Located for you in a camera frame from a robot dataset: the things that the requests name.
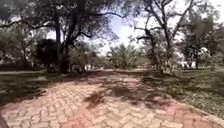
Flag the green palm-like bush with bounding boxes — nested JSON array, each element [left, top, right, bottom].
[[107, 44, 140, 70]]

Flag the red brick path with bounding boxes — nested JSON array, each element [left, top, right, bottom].
[[0, 69, 224, 128]]

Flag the large dark-trunk tree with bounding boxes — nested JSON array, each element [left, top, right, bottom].
[[0, 0, 128, 75]]

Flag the bare-branched tree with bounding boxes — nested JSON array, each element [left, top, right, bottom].
[[128, 0, 201, 74]]

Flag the dark round bush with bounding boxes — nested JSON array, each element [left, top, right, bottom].
[[35, 38, 60, 72]]

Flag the grass ground with leaves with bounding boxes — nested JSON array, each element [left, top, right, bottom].
[[114, 67, 224, 120], [0, 70, 88, 107]]

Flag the leafy green tree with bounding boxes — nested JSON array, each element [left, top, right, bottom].
[[181, 6, 224, 70]]

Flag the pale kerb edge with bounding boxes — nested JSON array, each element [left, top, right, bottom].
[[156, 94, 224, 126]]

